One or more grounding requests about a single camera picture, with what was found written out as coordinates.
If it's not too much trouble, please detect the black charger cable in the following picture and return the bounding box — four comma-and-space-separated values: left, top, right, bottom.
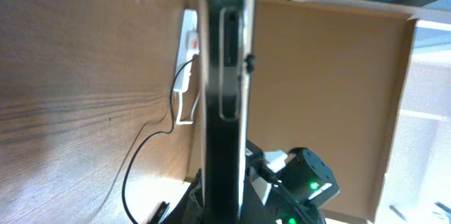
121, 56, 199, 224

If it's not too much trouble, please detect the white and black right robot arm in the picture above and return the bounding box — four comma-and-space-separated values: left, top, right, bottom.
241, 141, 340, 224

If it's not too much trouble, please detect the white power strip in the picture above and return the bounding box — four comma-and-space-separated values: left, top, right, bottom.
173, 9, 199, 93

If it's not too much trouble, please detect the brown cardboard box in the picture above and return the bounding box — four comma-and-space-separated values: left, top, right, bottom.
248, 0, 416, 220

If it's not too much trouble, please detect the white power strip cord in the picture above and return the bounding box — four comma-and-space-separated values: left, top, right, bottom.
175, 91, 201, 126

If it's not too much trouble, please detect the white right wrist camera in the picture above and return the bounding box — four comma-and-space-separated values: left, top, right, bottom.
264, 150, 288, 173

